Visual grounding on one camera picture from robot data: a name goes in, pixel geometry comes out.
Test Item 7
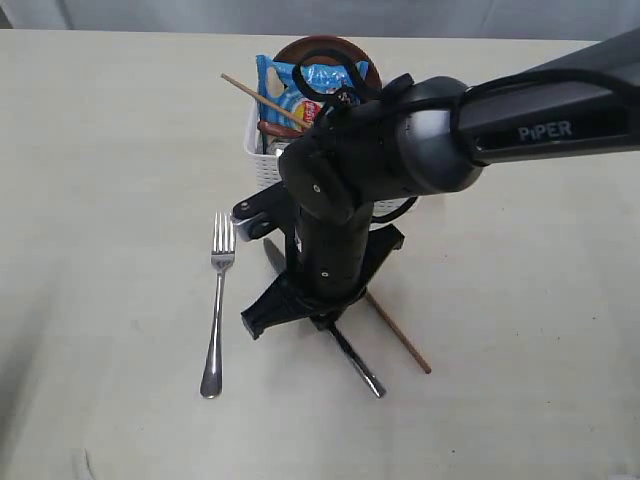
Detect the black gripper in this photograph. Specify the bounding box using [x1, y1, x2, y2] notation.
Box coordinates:
[241, 204, 404, 339]

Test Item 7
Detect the brown wooden chopstick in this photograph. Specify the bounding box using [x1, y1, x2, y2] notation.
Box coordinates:
[220, 73, 312, 129]
[364, 291, 432, 375]

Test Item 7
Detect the silver metal knife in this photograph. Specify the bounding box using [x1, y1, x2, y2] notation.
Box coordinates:
[263, 237, 387, 399]

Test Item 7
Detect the silver metal fork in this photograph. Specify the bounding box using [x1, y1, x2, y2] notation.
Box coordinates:
[200, 212, 236, 399]

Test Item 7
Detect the brown wooden spoon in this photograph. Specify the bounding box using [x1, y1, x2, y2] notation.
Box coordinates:
[257, 120, 303, 140]

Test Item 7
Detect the blue chips bag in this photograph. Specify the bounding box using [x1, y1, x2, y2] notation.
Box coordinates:
[255, 54, 353, 123]

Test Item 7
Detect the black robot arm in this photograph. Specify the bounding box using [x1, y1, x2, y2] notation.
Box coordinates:
[233, 30, 639, 337]

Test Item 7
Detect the white perforated plastic basket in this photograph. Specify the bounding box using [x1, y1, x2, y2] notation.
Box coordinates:
[243, 104, 405, 216]

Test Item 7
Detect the shiny metal cup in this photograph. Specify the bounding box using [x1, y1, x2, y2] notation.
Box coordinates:
[266, 142, 290, 157]

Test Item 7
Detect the brown round plate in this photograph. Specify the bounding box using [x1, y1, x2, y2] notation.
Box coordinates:
[273, 34, 384, 96]

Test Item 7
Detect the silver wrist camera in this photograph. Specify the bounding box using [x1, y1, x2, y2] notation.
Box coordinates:
[232, 182, 293, 242]

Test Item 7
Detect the black cable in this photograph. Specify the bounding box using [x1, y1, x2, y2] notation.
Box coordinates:
[291, 47, 421, 226]

